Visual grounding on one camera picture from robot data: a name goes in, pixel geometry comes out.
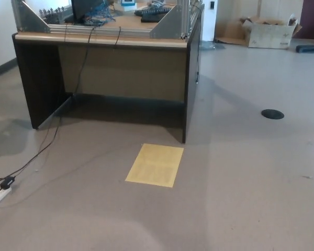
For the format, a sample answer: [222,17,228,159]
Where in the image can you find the black keyboard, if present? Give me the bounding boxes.
[134,5,171,16]

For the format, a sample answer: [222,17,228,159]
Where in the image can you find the black computer monitor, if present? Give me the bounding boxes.
[64,0,107,23]

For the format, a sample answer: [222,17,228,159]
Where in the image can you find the black power adapter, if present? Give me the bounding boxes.
[0,176,16,189]

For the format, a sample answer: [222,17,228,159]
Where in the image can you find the row of black knobs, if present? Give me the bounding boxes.
[39,6,69,23]

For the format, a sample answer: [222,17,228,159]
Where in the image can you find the aluminium profile frame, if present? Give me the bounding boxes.
[11,0,203,40]

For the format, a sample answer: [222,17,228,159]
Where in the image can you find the round black floor cover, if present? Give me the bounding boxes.
[261,109,285,120]

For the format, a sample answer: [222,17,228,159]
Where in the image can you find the white box blue label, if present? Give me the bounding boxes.
[120,0,138,12]

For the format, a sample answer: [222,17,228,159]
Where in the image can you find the white column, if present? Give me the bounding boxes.
[200,0,218,42]

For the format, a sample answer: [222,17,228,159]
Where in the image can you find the open white cardboard box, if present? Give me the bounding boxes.
[239,14,303,50]

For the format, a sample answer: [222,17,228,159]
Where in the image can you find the maroon door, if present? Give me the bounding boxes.
[293,0,314,40]

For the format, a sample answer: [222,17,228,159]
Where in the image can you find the blue cable bundle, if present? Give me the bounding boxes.
[83,1,117,26]

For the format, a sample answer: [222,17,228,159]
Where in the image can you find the blue flat floor object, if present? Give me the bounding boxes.
[296,44,314,54]

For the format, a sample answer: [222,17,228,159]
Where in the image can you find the flat brown cardboard sheet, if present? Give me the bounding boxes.
[215,19,248,47]

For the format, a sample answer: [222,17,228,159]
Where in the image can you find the black flat device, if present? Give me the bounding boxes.
[140,12,168,23]

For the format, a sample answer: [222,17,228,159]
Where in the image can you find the dark brown desk beige top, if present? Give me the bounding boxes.
[12,4,205,144]

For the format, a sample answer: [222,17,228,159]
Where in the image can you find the yellow paper sheet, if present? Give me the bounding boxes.
[125,143,185,188]

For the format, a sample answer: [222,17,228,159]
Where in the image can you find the long black power cable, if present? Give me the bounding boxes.
[12,25,96,181]

